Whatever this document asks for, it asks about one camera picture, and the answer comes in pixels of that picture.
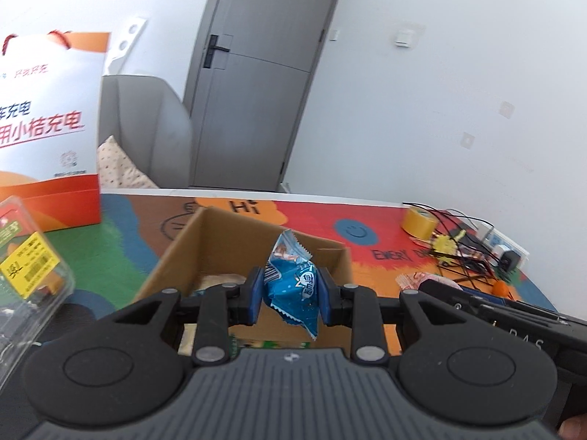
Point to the clear plastic food container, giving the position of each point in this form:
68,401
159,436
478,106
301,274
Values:
27,261

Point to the black charger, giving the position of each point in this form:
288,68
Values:
509,262

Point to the blue candy packet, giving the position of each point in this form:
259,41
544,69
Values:
293,284

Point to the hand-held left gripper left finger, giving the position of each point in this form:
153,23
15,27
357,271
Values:
254,295

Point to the white power strip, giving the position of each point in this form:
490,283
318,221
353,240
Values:
497,240

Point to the white wall socket plate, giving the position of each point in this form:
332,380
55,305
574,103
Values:
467,140
506,109

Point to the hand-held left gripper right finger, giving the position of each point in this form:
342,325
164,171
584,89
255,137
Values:
326,300

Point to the yellow tape roll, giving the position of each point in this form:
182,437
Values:
418,224

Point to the red striped snack packet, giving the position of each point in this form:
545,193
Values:
412,279

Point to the dotted cushion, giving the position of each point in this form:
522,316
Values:
119,165

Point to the grey chair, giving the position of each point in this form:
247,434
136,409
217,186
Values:
146,119

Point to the orange white paper bag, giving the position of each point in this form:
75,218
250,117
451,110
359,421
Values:
50,146

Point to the green white cracker packet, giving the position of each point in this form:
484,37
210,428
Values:
270,344

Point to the grey door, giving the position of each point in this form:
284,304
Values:
257,101

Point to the cartoon table mat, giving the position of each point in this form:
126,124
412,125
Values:
321,220

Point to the white wall switch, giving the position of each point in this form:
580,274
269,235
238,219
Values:
404,39

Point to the cardboard box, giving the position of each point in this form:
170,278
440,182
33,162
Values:
215,233

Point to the person's right hand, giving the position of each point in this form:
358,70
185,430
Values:
575,428

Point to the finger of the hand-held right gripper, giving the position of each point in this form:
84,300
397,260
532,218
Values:
447,288

